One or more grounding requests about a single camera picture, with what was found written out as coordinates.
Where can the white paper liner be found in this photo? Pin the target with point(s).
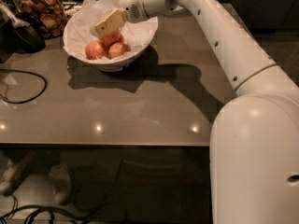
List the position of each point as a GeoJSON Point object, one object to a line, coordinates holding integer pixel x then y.
{"type": "Point", "coordinates": [78, 25]}

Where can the red apple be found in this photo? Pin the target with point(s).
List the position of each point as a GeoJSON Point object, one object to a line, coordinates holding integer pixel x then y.
{"type": "Point", "coordinates": [118, 49]}
{"type": "Point", "coordinates": [95, 50]}
{"type": "Point", "coordinates": [110, 38]}

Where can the black round appliance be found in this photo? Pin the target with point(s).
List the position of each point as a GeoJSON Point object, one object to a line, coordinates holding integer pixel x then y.
{"type": "Point", "coordinates": [28, 38]}

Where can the white bowl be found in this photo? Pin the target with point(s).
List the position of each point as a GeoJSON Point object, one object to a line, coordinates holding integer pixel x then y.
{"type": "Point", "coordinates": [137, 47]}

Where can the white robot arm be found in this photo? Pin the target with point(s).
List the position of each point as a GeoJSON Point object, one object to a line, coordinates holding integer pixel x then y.
{"type": "Point", "coordinates": [254, 141]}

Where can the glass jar of dried chips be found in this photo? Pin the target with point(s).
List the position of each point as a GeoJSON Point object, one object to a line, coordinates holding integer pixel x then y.
{"type": "Point", "coordinates": [47, 15]}

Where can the right white shoe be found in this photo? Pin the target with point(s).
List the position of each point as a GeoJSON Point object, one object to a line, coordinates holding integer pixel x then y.
{"type": "Point", "coordinates": [61, 183]}

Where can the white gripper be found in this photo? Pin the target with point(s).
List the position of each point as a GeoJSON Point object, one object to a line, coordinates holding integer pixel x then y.
{"type": "Point", "coordinates": [132, 7]}

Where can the left white shoe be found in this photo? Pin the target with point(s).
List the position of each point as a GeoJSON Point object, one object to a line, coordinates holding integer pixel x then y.
{"type": "Point", "coordinates": [16, 172]}

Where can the white shoe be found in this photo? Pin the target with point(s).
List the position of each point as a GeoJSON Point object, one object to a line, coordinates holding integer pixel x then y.
{"type": "Point", "coordinates": [61, 183]}
{"type": "Point", "coordinates": [16, 172]}

